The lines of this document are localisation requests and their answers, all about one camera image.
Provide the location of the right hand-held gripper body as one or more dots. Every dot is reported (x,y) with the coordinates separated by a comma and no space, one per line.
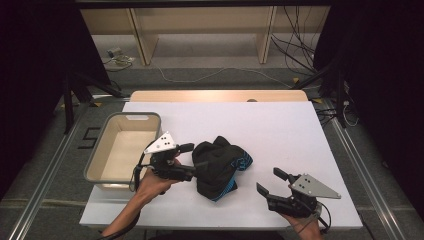
(311,188)

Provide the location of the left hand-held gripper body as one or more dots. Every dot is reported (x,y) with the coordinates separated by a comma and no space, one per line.
(163,143)

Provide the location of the black cloth with blue stripes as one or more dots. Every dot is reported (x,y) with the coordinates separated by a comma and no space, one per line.
(216,166)

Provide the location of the grey plastic basket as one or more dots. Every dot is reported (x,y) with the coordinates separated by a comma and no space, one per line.
(126,150)

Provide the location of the person's right hand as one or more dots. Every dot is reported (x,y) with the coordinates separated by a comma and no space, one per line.
(306,226)

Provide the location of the person's left hand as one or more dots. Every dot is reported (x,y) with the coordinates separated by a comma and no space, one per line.
(151,186)

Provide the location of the yellow tape piece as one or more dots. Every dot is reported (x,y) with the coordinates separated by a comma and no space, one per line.
(97,104)
(296,80)
(317,100)

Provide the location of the black metal stand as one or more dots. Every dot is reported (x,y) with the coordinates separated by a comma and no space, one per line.
(69,106)
(339,100)

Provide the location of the black curtain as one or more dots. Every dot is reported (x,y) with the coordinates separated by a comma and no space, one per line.
(386,93)
(36,83)

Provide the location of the beige wooden shelf unit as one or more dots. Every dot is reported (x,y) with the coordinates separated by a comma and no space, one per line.
(206,20)

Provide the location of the aluminium floor rail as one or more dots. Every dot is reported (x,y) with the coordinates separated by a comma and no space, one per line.
(363,173)
(50,173)

